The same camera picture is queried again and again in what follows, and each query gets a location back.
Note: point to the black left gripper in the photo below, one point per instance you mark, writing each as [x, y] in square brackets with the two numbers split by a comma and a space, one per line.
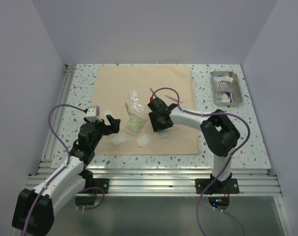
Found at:
[113, 129]

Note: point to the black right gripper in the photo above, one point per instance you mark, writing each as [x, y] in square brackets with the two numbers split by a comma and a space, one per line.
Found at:
[156, 126]

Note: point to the white gauze pad top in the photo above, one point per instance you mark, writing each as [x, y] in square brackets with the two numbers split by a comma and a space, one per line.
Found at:
[108, 115]

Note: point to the white gauze pad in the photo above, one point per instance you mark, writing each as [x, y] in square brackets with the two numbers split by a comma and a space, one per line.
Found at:
[118, 139]
[108, 115]
[143, 141]

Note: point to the white blue paper pouch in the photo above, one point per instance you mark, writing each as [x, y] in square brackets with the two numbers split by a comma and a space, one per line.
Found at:
[162, 134]

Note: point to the small clear packet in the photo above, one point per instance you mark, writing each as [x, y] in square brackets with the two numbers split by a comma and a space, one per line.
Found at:
[133, 95]
[137, 107]

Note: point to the green printed glove packet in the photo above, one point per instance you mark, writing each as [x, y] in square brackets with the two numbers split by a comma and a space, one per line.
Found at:
[135, 123]

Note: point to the blue printed clear packet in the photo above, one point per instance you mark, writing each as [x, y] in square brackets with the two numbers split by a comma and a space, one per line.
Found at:
[226, 97]

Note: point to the purple printed glove packet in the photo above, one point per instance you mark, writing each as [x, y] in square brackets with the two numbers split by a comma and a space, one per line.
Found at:
[222, 83]

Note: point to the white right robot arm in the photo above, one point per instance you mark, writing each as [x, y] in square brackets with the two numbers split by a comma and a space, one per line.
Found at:
[220, 134]

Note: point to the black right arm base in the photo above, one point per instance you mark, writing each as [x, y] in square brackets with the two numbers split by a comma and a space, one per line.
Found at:
[223, 189]

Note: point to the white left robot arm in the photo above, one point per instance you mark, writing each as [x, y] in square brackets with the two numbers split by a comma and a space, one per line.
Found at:
[36, 209]

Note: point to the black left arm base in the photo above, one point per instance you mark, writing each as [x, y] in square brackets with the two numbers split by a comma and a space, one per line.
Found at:
[93, 193]

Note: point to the straight steel tweezers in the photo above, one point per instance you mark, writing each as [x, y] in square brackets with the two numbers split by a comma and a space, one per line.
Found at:
[128, 109]

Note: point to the beige cloth mat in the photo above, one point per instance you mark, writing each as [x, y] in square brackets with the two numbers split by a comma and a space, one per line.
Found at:
[111, 92]

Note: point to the stainless steel tray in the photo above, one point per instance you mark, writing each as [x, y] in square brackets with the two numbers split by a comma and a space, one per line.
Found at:
[236, 92]

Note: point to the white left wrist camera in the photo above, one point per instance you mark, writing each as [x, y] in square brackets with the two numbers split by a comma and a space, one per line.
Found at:
[92, 114]

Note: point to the aluminium extrusion frame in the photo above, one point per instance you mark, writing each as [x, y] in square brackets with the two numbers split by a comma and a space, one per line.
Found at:
[173, 175]

